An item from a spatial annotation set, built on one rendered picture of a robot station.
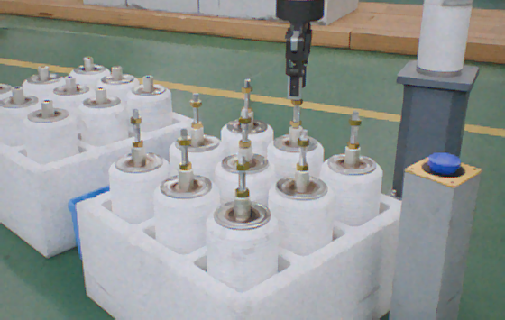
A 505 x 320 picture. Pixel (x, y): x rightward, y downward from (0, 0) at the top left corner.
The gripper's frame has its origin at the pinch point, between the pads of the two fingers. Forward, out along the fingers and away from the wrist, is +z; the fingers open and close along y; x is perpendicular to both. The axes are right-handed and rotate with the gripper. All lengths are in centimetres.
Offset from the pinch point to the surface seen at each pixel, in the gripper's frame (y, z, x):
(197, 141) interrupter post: -3.7, 9.6, 16.2
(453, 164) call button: -21.9, 2.8, -21.9
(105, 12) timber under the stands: 217, 28, 126
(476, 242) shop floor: 17, 36, -35
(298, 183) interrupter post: -17.4, 9.4, -2.4
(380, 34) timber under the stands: 179, 27, -19
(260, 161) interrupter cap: -8.7, 10.3, 4.6
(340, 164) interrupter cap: -6.8, 10.6, -7.9
